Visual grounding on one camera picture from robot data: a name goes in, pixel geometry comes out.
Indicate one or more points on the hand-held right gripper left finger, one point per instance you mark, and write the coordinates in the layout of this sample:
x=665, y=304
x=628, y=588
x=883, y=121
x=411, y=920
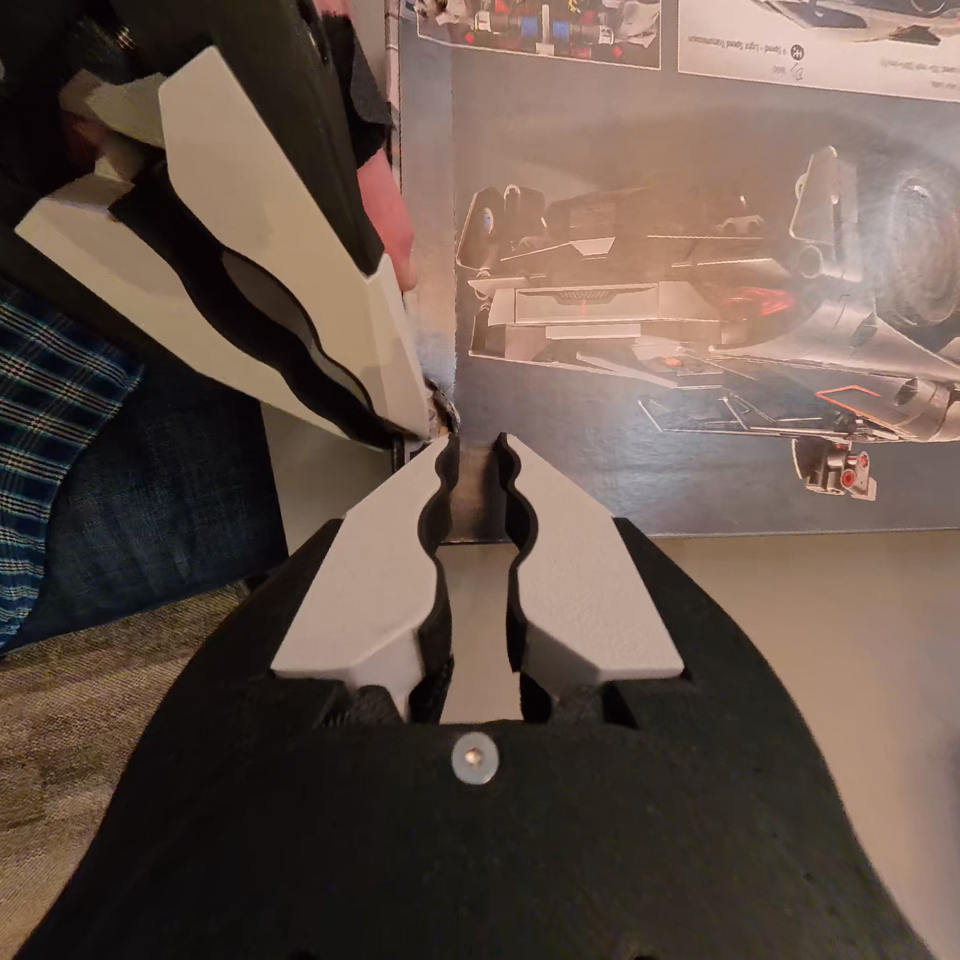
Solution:
x=360, y=600

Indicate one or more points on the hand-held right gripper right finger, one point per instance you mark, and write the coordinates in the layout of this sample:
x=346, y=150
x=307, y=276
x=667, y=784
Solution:
x=592, y=600

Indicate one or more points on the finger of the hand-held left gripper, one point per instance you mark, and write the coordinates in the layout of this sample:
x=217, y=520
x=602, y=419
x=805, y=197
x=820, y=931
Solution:
x=142, y=300
x=262, y=195

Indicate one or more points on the lego set cardboard box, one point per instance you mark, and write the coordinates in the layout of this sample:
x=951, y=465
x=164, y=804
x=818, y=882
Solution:
x=675, y=465

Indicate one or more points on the person's left hand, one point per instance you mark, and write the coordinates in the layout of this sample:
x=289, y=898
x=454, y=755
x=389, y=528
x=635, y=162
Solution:
x=390, y=217

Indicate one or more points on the person's plaid shirt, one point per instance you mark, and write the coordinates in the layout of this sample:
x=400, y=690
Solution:
x=52, y=450

